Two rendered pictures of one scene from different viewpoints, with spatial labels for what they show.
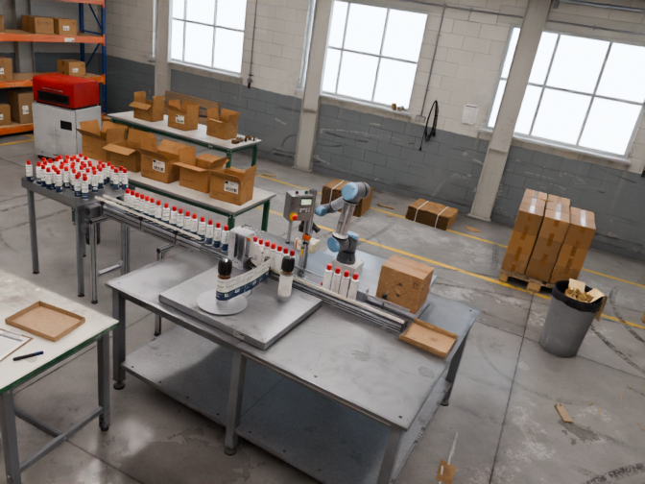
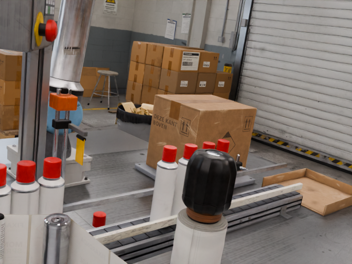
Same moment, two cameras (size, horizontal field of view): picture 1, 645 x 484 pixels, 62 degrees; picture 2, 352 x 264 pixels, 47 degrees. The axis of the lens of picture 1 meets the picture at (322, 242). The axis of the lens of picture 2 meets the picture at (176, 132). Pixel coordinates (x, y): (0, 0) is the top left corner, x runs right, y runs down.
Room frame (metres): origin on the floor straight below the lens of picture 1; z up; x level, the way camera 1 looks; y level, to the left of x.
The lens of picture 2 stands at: (2.90, 0.79, 1.36)
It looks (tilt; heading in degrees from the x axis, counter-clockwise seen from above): 14 degrees down; 291
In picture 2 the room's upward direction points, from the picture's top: 8 degrees clockwise
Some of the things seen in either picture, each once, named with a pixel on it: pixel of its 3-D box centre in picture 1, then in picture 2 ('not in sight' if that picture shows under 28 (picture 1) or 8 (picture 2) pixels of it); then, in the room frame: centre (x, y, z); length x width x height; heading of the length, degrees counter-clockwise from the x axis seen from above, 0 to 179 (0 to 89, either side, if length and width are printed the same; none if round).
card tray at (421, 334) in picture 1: (429, 337); (313, 189); (2.92, -0.76, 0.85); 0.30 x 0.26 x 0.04; 64
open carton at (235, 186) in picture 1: (233, 180); not in sight; (5.09, 0.97, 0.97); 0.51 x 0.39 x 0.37; 164
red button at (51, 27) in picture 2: not in sight; (47, 30); (3.40, 0.21, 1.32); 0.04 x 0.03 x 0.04; 119
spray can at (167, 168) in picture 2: (327, 278); (164, 186); (3.25, -0.07, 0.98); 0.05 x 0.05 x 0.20
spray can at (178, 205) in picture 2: (336, 281); (185, 183); (3.22, -0.13, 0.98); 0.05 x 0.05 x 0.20
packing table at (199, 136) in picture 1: (182, 153); not in sight; (7.78, 2.27, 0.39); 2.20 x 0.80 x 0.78; 68
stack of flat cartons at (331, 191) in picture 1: (346, 197); not in sight; (7.63, -0.25, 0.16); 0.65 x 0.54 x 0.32; 73
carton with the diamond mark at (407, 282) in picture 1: (404, 283); (200, 136); (3.35, -0.61, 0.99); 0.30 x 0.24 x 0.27; 65
